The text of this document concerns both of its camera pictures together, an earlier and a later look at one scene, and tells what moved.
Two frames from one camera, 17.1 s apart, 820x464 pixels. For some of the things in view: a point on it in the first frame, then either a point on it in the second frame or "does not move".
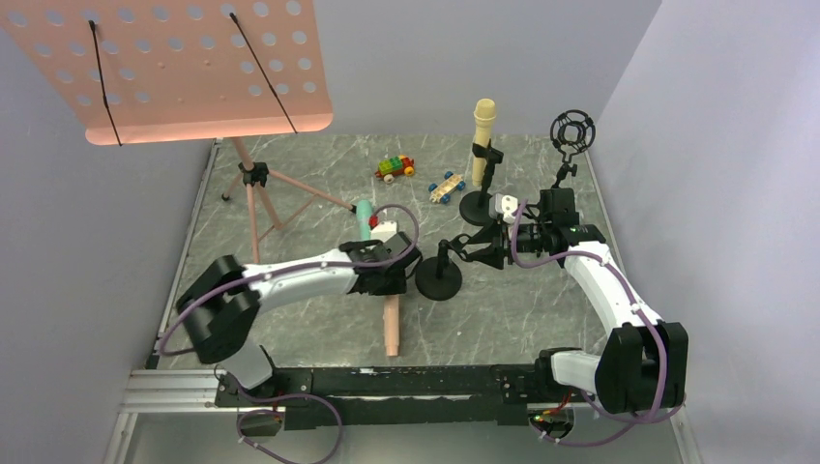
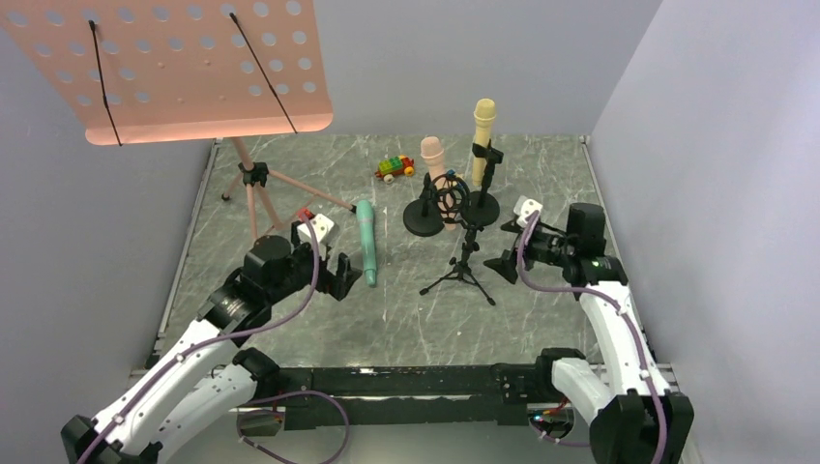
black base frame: [403, 396] does not move
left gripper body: [397, 275] to [329, 271]
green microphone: [364, 213] does not move
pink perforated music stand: [150, 72] does not move
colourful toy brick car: [394, 166] does not move
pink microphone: [391, 320] to [432, 154]
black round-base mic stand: [476, 207] does not move
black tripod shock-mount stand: [572, 131] to [452, 195]
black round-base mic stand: [438, 278] to [424, 217]
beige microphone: [484, 113] does not move
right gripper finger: [490, 233] to [512, 225]
